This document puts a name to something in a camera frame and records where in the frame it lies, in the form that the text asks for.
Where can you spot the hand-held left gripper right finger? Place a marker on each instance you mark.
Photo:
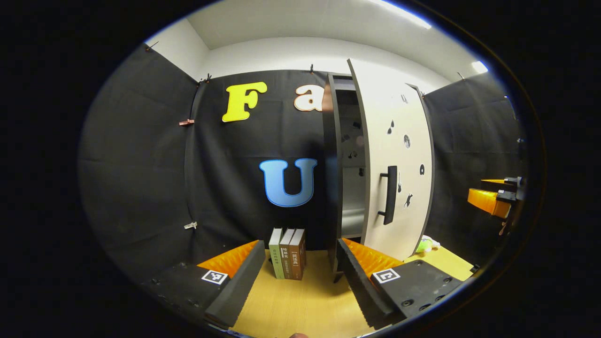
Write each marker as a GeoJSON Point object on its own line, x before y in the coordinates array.
{"type": "Point", "coordinates": [359, 286]}

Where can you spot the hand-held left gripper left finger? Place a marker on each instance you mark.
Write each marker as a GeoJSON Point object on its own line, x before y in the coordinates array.
{"type": "Point", "coordinates": [239, 286]}

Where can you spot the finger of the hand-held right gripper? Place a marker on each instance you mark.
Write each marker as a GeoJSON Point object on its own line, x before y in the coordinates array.
{"type": "Point", "coordinates": [488, 202]}
{"type": "Point", "coordinates": [493, 181]}

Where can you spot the dark grey cabinet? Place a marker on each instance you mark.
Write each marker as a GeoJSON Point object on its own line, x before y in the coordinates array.
{"type": "Point", "coordinates": [331, 164]}

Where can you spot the green hardcover book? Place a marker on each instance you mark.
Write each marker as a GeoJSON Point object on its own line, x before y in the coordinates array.
{"type": "Point", "coordinates": [276, 258]}

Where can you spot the dark brown book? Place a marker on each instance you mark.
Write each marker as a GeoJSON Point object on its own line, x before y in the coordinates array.
{"type": "Point", "coordinates": [285, 258]}

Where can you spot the reddish brown book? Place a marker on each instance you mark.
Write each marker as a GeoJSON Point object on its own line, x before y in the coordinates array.
{"type": "Point", "coordinates": [296, 258]}

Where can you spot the green and white toy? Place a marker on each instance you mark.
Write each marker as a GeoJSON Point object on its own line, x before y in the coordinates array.
{"type": "Point", "coordinates": [425, 245]}

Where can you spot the white clip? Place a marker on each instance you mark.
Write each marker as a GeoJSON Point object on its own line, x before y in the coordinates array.
{"type": "Point", "coordinates": [190, 225]}

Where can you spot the small ceiling light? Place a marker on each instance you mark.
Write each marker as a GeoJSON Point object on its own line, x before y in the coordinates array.
{"type": "Point", "coordinates": [480, 67]}

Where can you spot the black backdrop cloth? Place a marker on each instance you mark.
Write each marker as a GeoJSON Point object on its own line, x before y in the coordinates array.
{"type": "Point", "coordinates": [141, 164]}

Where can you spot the red clip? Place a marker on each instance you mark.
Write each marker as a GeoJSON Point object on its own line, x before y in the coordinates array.
{"type": "Point", "coordinates": [186, 122]}

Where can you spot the long ceiling light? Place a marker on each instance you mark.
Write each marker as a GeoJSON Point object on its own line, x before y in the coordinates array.
{"type": "Point", "coordinates": [404, 14]}

